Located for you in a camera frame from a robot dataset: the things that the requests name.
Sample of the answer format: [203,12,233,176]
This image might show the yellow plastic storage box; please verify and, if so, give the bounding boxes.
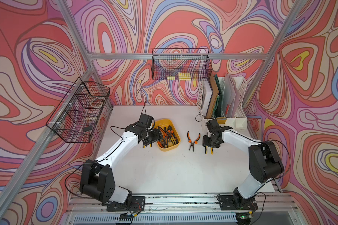
[155,119,180,152]

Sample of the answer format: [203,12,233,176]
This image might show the yellow black combination pliers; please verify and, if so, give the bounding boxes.
[205,146,214,155]

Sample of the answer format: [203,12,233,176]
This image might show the orange black pliers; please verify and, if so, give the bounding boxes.
[158,126,169,149]

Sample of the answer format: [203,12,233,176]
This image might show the black wire basket back wall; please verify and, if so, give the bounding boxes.
[151,47,213,81]

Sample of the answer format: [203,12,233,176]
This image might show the pink folder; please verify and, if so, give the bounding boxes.
[230,76,239,118]

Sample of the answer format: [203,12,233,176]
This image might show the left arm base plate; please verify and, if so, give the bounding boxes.
[107,196,146,212]

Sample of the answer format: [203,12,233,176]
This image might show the black wire basket left wall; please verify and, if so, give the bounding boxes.
[46,78,110,143]

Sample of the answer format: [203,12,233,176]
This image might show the orange long nose pliers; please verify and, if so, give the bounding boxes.
[187,131,201,151]

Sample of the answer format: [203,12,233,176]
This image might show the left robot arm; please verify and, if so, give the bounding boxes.
[79,113,163,205]

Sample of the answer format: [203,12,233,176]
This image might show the black wire basket wall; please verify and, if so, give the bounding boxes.
[151,47,213,81]
[46,78,110,143]

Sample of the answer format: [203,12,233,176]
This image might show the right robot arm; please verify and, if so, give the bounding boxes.
[202,120,284,209]

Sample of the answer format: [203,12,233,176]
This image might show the white desk organizer file rack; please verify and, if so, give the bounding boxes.
[196,74,248,130]

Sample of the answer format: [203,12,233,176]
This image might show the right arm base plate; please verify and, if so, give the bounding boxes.
[216,195,258,211]

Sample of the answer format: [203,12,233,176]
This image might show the yellow sticky notes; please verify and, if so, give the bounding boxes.
[166,72,192,81]

